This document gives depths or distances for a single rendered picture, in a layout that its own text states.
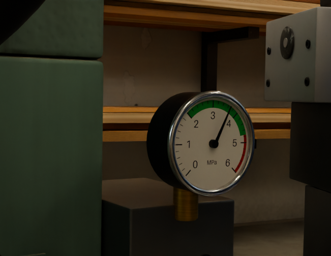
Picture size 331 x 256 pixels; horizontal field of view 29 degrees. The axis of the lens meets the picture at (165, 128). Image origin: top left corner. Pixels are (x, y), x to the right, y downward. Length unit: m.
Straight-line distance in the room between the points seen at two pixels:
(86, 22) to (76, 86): 0.04
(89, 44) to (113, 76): 2.63
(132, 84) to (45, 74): 2.69
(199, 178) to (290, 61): 0.31
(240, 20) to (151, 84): 0.60
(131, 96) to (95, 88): 2.67
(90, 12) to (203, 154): 0.11
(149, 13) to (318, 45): 1.99
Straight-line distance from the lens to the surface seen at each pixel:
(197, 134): 0.37
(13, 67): 0.39
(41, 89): 0.39
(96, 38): 0.41
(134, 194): 0.44
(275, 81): 0.71
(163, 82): 3.15
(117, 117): 2.52
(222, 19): 2.74
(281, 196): 3.58
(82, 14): 0.41
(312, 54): 0.62
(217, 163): 0.38
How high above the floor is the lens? 0.69
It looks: 3 degrees down
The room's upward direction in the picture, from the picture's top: 1 degrees clockwise
